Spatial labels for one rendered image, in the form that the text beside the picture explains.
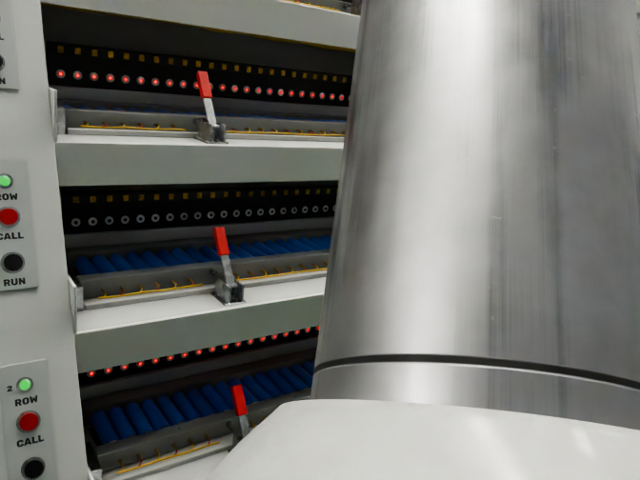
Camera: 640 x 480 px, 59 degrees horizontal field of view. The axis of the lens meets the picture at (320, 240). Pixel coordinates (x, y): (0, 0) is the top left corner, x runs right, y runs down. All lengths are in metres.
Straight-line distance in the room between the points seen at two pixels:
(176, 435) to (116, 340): 0.16
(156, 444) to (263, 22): 0.53
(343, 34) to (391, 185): 0.70
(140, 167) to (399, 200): 0.52
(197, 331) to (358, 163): 0.51
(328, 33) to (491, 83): 0.68
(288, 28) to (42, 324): 0.47
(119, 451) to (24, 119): 0.37
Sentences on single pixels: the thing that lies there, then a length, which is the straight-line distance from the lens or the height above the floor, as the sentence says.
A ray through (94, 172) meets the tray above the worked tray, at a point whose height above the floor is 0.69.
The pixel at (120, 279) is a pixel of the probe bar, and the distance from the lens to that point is 0.69.
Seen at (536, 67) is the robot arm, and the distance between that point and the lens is 0.17.
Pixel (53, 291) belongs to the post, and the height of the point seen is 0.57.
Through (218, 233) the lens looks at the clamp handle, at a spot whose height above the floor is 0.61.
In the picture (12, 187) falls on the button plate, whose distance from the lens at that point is 0.61.
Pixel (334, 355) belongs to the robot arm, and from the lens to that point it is 0.15.
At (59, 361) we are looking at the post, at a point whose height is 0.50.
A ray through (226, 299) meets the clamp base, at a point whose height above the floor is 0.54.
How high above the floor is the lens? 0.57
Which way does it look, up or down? 2 degrees up
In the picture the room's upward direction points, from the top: 7 degrees counter-clockwise
